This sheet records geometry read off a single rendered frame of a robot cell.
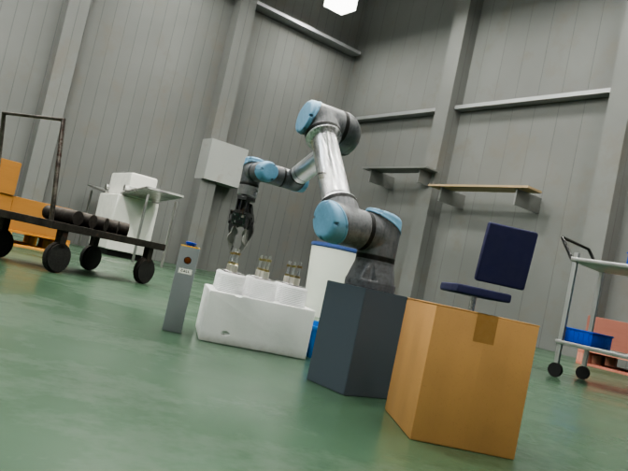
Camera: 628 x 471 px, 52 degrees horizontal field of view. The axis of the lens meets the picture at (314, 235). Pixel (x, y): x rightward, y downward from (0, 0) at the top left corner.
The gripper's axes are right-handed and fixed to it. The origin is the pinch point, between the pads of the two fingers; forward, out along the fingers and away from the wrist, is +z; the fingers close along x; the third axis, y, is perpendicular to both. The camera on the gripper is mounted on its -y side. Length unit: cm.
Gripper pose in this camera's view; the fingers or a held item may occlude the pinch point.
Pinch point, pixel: (236, 248)
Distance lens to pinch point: 252.3
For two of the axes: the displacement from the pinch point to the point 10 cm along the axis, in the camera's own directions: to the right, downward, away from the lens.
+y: -1.7, -1.0, -9.8
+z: -2.1, 9.8, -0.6
